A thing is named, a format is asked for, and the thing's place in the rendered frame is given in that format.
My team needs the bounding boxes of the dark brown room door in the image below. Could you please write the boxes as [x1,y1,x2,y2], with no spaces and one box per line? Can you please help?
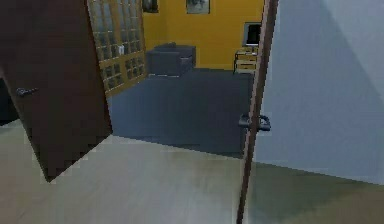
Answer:
[0,0,114,183]

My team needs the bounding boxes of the yellow wooden drawer stand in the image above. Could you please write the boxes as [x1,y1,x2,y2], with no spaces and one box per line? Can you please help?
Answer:
[233,46,260,75]

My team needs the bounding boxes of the black lever door handle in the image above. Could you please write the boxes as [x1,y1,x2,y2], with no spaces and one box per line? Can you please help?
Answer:
[237,114,272,132]

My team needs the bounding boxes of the grey framed wall picture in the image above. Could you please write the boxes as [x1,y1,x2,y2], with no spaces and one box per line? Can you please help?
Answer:
[185,0,211,15]

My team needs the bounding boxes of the dark framed wall picture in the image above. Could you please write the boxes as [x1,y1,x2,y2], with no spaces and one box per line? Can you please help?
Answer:
[141,0,160,14]

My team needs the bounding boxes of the yellow wooden grid shelf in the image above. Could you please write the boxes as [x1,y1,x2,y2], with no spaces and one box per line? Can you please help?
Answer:
[86,0,149,98]

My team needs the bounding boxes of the black television set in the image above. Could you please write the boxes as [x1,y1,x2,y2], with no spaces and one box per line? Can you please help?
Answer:
[242,21,263,47]

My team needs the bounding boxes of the dark grey armchair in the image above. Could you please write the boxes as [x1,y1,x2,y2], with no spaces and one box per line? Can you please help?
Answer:
[145,42,197,77]

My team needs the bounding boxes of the brown edge-on room door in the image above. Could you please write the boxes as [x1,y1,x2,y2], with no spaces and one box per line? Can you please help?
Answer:
[235,0,280,224]

